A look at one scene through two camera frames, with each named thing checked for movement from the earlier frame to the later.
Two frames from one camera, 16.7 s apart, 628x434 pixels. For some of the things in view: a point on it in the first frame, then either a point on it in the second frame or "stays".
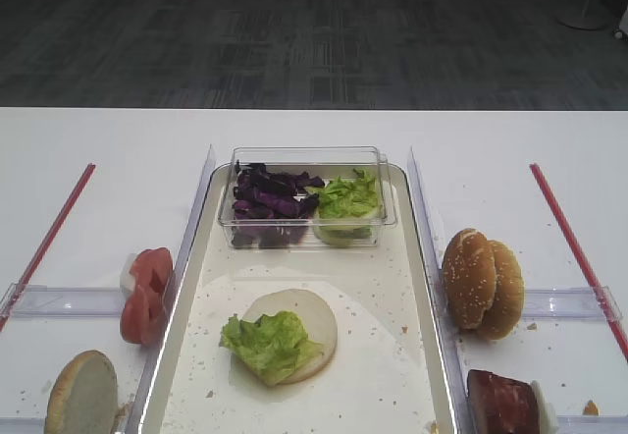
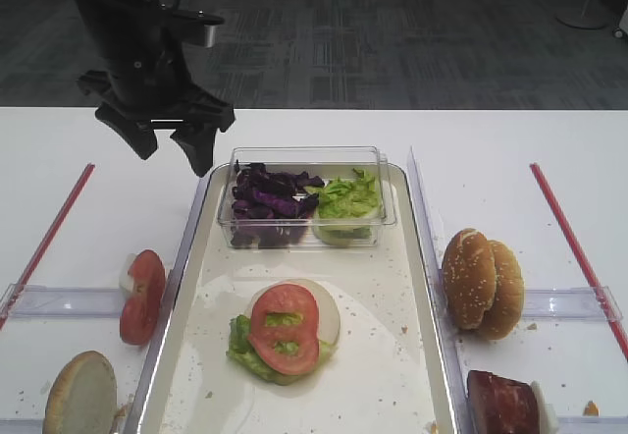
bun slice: [315, 314] to [328, 308]
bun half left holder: [84, 397] stays
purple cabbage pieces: [271, 210] stays
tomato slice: [141, 314] to [286, 298]
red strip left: [50, 238] stays
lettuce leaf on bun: [275, 345] stays
